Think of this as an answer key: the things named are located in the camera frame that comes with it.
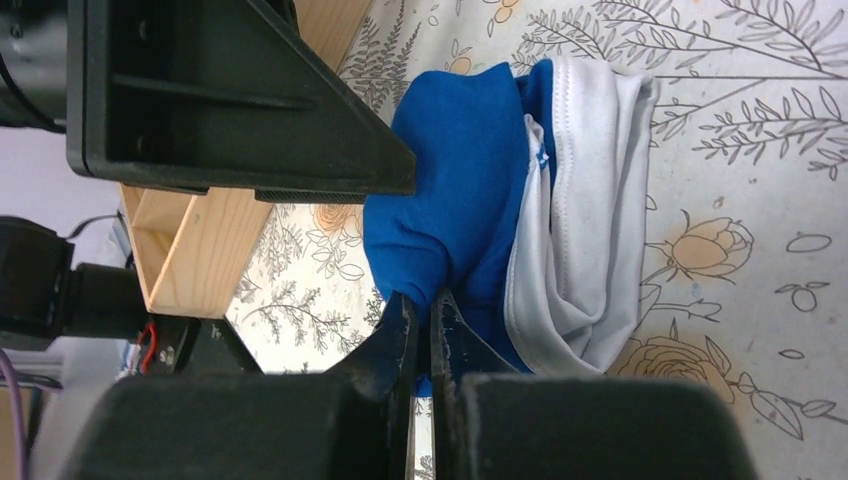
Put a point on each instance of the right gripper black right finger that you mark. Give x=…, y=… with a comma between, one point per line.
x=459, y=357

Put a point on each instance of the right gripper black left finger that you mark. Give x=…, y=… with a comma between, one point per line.
x=374, y=432

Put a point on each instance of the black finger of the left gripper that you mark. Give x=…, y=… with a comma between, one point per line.
x=333, y=149

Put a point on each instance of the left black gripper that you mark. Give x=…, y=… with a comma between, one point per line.
x=33, y=63

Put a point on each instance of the blue underwear with white lettering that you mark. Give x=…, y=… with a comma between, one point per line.
x=530, y=208

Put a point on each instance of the wooden compartment tray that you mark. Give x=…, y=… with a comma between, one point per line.
x=191, y=249

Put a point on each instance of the floral patterned table mat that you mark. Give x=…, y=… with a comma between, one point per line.
x=744, y=284

